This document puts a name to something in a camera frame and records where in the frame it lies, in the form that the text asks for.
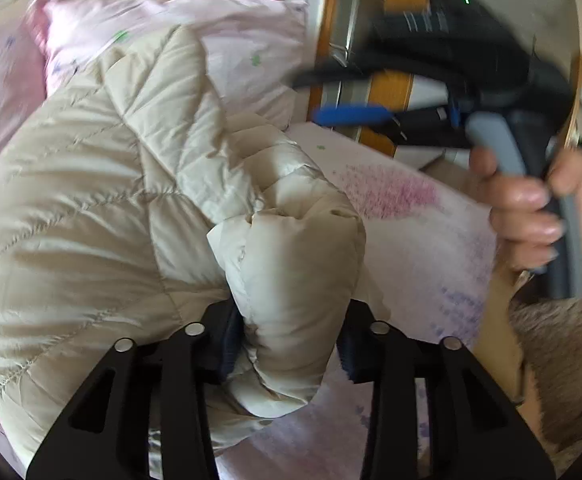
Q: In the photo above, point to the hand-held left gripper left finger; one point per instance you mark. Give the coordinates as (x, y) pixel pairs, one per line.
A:
(228, 345)

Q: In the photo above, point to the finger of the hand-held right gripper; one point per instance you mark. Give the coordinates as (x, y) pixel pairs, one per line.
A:
(351, 114)
(351, 74)

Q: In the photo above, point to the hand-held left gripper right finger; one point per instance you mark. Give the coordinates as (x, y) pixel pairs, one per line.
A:
(353, 355)

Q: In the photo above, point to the beige quilted down jacket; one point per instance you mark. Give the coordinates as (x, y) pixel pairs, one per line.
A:
(121, 200)

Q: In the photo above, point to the person's right forearm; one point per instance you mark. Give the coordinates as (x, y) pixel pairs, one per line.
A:
(566, 340)

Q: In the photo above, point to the person's right hand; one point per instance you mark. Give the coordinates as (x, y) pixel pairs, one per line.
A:
(516, 200)

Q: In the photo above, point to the pink floral pillow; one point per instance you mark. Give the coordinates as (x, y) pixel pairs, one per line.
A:
(251, 45)

